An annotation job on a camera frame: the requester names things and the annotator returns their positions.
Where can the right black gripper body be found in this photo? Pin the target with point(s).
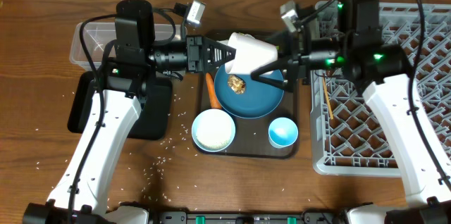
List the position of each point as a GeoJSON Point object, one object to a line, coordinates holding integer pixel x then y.
{"type": "Point", "coordinates": [294, 62]}

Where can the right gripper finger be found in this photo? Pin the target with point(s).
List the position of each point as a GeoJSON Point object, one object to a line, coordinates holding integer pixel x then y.
{"type": "Point", "coordinates": [283, 84]}
{"type": "Point", "coordinates": [288, 60]}

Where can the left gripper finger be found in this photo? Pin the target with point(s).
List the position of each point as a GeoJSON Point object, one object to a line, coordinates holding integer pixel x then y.
{"type": "Point", "coordinates": [211, 44]}
{"type": "Point", "coordinates": [218, 57]}

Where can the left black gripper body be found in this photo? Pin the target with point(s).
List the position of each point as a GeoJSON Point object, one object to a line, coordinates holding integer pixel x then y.
{"type": "Point", "coordinates": [194, 53]}

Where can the dark blue plate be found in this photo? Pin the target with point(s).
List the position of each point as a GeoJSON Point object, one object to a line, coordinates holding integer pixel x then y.
{"type": "Point", "coordinates": [258, 99]}

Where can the white pink cup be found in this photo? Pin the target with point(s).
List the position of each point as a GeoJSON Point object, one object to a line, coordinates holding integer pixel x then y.
{"type": "Point", "coordinates": [250, 54]}

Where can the brown food scrap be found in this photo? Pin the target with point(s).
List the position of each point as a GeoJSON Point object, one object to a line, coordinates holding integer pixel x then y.
{"type": "Point", "coordinates": [237, 85]}

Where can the light blue cup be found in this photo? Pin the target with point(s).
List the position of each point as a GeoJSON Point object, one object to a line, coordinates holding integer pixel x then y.
{"type": "Point", "coordinates": [282, 132]}

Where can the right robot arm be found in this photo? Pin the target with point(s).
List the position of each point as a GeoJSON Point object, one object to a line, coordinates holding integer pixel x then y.
{"type": "Point", "coordinates": [385, 78]}

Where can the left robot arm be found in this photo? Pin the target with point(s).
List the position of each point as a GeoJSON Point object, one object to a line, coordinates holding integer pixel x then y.
{"type": "Point", "coordinates": [123, 84]}

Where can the grey dishwasher rack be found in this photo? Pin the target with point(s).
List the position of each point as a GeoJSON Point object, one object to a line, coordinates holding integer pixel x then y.
{"type": "Point", "coordinates": [353, 143]}

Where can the wooden chopstick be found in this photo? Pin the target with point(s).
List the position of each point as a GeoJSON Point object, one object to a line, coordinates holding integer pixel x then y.
{"type": "Point", "coordinates": [327, 98]}

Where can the orange carrot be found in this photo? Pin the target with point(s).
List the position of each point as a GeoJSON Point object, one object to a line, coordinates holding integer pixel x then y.
{"type": "Point", "coordinates": [212, 94]}

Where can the brown serving tray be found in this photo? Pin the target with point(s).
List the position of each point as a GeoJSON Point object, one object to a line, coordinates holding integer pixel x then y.
{"type": "Point", "coordinates": [251, 136]}

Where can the light blue rice bowl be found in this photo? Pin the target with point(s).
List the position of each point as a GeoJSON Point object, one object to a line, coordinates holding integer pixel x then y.
{"type": "Point", "coordinates": [213, 130]}

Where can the black plastic tray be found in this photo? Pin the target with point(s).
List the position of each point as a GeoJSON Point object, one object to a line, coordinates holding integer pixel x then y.
{"type": "Point", "coordinates": [152, 122]}

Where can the clear plastic bin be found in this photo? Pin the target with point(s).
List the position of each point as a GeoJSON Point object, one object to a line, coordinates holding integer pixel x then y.
{"type": "Point", "coordinates": [97, 35]}

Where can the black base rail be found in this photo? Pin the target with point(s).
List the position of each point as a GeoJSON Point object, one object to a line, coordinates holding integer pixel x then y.
{"type": "Point", "coordinates": [306, 217]}

